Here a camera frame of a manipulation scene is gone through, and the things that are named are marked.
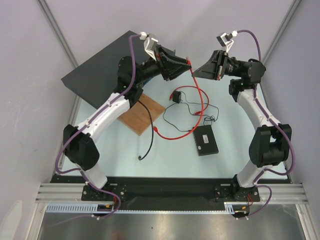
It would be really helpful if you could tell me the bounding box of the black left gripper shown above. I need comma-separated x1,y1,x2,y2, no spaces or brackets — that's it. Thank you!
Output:
132,45,191,86

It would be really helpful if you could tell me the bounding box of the red ethernet cable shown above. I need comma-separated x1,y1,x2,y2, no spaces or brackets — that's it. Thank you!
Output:
154,56,204,140
168,86,210,116

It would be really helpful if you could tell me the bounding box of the thin black power cable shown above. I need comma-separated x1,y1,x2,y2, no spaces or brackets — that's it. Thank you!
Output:
162,93,220,133

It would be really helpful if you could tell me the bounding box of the small black network switch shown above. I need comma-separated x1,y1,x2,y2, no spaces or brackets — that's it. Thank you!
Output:
193,125,219,157

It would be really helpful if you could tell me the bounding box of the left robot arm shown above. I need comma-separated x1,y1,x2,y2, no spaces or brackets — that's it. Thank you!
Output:
62,45,191,200

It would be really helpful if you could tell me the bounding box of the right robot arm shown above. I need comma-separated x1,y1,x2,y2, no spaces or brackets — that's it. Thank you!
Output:
192,50,292,201

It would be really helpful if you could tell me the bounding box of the black power adapter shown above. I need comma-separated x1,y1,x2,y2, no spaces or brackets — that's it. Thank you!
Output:
172,90,182,104

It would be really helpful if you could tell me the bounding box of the bamboo wooden board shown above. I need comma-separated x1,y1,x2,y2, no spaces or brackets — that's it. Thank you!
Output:
118,93,165,136

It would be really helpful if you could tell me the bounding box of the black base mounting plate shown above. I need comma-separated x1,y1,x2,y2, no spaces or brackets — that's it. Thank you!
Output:
50,175,292,212

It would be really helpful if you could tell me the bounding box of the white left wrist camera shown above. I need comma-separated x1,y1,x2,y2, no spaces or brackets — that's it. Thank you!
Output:
139,31,159,60

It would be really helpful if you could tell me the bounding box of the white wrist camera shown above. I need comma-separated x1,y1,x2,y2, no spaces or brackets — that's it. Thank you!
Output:
216,30,238,53
139,31,159,60

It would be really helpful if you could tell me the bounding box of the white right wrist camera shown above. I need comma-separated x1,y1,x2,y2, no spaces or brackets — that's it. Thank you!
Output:
216,30,238,53

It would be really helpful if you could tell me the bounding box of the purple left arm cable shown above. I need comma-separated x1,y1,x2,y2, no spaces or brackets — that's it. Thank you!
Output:
47,33,148,226

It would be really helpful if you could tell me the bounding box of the large blue rack switch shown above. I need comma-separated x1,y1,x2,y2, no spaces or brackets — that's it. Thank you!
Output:
61,30,176,108

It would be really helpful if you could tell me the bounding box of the thick black cable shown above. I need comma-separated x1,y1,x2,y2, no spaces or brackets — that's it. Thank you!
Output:
137,99,155,160

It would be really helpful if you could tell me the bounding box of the aluminium frame rail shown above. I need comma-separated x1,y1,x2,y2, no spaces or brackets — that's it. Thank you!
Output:
35,183,309,205

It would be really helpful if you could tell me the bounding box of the white slotted cable duct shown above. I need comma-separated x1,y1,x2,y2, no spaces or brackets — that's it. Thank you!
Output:
46,203,114,214

